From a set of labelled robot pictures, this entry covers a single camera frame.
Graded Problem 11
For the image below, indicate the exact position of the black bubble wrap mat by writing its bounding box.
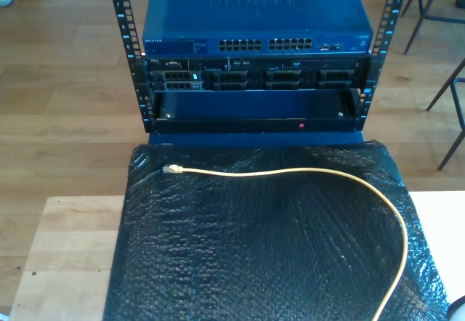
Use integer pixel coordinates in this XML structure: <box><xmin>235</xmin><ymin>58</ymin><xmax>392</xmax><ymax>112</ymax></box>
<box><xmin>102</xmin><ymin>139</ymin><xmax>457</xmax><ymax>321</ymax></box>

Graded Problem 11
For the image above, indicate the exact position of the black metal stool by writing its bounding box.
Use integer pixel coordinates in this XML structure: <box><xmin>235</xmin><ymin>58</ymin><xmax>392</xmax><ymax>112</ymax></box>
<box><xmin>401</xmin><ymin>0</ymin><xmax>465</xmax><ymax>56</ymax></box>

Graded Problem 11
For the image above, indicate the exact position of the yellow network cable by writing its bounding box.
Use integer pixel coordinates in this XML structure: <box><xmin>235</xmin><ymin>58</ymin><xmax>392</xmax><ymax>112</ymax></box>
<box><xmin>161</xmin><ymin>163</ymin><xmax>409</xmax><ymax>321</ymax></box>

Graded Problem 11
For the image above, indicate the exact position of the blue network switch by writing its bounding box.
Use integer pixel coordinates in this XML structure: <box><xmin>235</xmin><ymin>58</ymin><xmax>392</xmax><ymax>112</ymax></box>
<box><xmin>141</xmin><ymin>0</ymin><xmax>374</xmax><ymax>57</ymax></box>

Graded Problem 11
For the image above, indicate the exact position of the black rack server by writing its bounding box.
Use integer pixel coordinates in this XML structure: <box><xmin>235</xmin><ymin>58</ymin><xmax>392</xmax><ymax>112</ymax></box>
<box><xmin>145</xmin><ymin>56</ymin><xmax>371</xmax><ymax>92</ymax></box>

